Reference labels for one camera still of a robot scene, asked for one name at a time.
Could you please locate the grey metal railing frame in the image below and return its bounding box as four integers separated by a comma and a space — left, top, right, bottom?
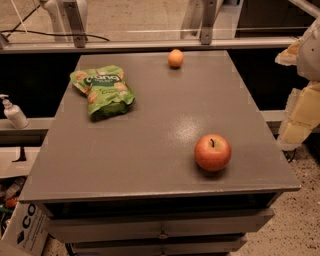
0, 0, 319, 53

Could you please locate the white cardboard box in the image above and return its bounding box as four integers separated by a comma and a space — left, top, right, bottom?
0, 203, 48, 256

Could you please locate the green rice chip bag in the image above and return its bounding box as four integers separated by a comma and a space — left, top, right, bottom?
70, 65, 135, 121

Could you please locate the white pump dispenser bottle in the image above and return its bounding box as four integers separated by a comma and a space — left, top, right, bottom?
0, 94, 29, 129

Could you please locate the small orange fruit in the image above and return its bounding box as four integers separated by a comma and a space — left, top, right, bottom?
168, 49, 184, 68

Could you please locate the grey drawer cabinet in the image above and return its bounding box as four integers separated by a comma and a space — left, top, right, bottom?
20, 51, 299, 256

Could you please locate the black cable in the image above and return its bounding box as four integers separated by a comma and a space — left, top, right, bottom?
0, 3, 111, 42

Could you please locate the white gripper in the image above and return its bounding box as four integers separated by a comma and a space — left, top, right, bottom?
275, 17, 320, 151

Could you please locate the red apple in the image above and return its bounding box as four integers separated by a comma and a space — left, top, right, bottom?
194, 134, 231, 172

